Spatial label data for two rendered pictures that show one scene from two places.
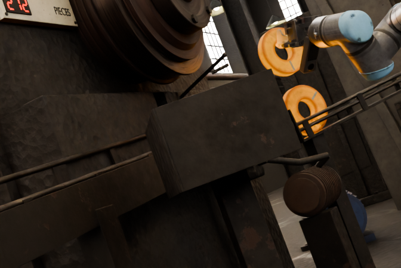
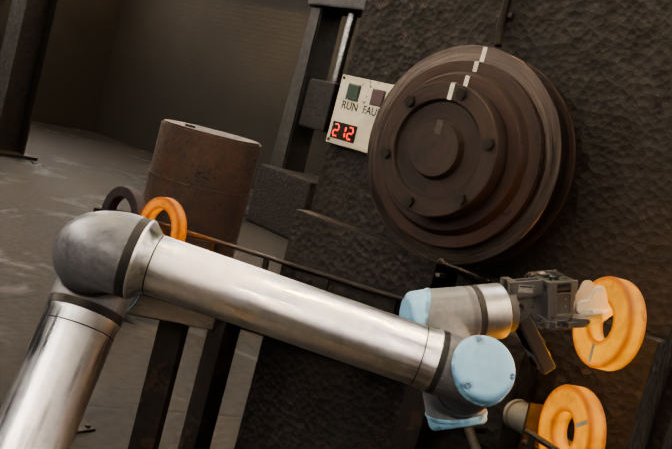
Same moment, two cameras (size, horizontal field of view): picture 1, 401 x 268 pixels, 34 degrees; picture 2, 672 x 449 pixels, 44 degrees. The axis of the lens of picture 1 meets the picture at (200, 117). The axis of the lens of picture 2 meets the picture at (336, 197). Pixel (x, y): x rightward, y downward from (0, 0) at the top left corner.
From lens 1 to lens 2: 265 cm
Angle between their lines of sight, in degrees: 103
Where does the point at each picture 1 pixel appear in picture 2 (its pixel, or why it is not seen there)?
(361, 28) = not seen: hidden behind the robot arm
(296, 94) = (565, 398)
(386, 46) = not seen: hidden behind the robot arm
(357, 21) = (404, 309)
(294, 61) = (598, 349)
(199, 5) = (457, 187)
